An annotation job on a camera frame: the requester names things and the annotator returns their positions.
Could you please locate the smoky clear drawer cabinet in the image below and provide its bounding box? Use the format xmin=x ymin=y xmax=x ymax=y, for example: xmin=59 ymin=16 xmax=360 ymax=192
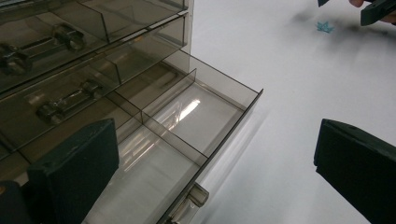
xmin=0 ymin=0 xmax=196 ymax=188

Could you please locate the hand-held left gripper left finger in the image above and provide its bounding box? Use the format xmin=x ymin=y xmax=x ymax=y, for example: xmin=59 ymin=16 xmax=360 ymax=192
xmin=26 ymin=118 xmax=120 ymax=224

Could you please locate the smoky clear closed drawer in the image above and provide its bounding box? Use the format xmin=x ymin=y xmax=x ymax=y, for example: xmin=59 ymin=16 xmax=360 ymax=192
xmin=0 ymin=14 xmax=188 ymax=154
xmin=0 ymin=0 xmax=190 ymax=94

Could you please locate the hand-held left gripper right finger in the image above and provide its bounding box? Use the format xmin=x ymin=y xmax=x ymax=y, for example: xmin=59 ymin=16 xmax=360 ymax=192
xmin=313 ymin=118 xmax=396 ymax=224

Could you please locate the small blue leaf-shaped piece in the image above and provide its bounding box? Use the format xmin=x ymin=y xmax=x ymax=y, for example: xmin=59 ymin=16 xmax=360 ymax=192
xmin=316 ymin=20 xmax=335 ymax=35

